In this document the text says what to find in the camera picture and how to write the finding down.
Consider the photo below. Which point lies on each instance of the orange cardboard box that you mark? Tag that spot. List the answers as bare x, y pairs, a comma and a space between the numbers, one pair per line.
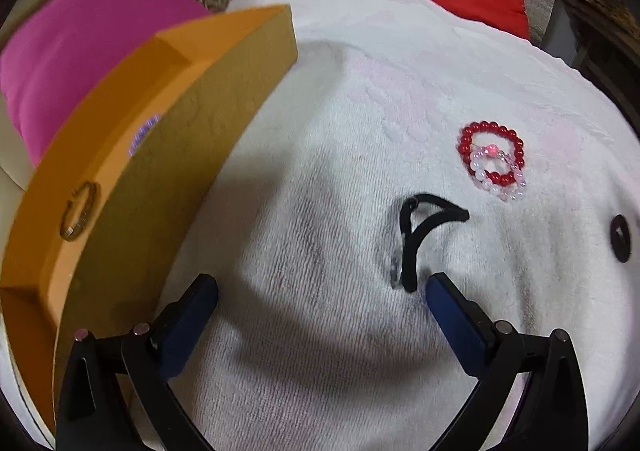
210, 106

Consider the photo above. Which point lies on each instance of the pink cushion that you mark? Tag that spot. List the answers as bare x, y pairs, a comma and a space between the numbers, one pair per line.
85, 46

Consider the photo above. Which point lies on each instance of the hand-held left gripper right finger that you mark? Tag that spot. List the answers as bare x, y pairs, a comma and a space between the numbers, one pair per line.
452, 316

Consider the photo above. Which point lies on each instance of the metal cuff bangle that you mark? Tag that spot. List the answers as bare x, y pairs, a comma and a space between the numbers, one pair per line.
67, 232

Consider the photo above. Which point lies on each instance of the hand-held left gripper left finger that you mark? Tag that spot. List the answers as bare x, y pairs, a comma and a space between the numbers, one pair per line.
192, 311

